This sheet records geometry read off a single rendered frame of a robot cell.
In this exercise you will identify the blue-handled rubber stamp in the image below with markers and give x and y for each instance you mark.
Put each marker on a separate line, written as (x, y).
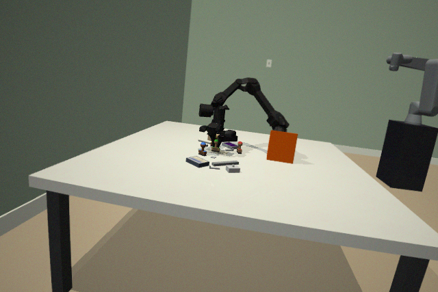
(203, 152)

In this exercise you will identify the green-handled rubber stamp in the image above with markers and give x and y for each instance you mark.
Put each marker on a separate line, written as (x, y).
(215, 148)

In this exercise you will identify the red rubber stamp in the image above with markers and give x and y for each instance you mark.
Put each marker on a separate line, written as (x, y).
(239, 150)

